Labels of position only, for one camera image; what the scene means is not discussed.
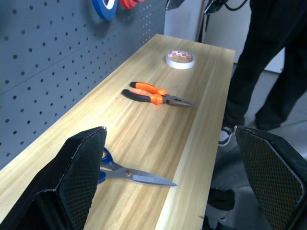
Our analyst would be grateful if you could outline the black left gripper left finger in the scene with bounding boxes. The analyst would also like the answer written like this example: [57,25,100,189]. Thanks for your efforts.
[0,126,107,230]

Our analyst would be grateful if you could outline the blue-handled scissors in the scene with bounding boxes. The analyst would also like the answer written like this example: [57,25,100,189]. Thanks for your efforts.
[97,147,177,187]

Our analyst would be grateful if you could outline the blue tape roll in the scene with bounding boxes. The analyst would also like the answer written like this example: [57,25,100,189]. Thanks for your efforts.
[92,0,118,21]

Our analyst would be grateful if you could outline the black rounded object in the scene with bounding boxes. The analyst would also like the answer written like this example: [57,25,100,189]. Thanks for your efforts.
[207,188,236,211]

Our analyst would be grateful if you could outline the grey pegboard panel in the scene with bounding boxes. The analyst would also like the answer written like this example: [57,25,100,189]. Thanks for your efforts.
[0,0,167,171]

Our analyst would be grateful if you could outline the orange and black long-nose pliers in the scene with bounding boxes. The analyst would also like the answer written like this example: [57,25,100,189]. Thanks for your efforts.
[121,81,197,108]

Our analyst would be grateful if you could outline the black hanging cable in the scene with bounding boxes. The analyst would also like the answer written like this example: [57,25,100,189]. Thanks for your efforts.
[225,0,250,12]

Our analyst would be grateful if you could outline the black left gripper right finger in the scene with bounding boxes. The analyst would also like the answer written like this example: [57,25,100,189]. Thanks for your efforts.
[233,125,307,230]

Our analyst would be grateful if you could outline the person in black trousers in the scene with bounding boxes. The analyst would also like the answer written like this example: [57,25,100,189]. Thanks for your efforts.
[223,0,307,131]

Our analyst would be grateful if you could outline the red tape roll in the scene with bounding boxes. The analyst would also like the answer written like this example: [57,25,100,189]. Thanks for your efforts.
[119,0,146,10]

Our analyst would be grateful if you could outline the white tape roll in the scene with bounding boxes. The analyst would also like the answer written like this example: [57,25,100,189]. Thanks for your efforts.
[165,49,195,70]

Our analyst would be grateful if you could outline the black stand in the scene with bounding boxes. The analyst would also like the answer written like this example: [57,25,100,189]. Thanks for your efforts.
[197,0,226,43]

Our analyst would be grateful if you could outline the black and white sneaker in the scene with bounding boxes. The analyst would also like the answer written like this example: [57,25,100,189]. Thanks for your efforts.
[218,126,235,147]

